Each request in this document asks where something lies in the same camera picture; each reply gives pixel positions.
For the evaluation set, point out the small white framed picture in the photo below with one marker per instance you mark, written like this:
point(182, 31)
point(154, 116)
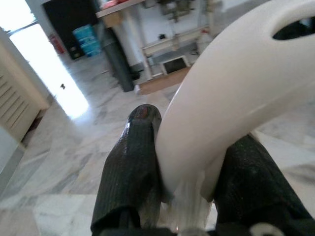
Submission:
point(174, 65)

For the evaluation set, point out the dark rolled mat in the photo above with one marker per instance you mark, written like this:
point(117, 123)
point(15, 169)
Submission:
point(118, 64)

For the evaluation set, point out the red fire extinguisher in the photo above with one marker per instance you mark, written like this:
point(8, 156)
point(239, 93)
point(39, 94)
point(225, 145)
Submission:
point(56, 44)

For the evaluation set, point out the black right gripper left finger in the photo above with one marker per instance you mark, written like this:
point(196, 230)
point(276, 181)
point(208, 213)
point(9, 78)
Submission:
point(130, 172)

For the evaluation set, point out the blue box stack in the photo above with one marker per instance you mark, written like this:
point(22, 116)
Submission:
point(87, 40)

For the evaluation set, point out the flat wooden board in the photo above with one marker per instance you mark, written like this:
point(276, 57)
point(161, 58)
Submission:
point(160, 84)

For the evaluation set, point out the cream dustpan wooden pole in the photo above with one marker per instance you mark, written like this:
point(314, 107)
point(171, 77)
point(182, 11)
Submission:
point(221, 86)

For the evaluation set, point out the white plastic bottle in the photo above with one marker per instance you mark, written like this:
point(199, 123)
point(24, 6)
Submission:
point(204, 43)

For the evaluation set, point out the light wooden table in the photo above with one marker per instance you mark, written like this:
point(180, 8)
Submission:
point(110, 13)

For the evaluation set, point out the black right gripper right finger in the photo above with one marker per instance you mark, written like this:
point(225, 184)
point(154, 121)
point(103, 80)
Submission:
point(251, 186)

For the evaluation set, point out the cream louvered door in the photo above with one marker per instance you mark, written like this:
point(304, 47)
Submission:
point(14, 98)

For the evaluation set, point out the white metal rack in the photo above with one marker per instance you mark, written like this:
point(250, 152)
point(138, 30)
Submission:
point(157, 46)

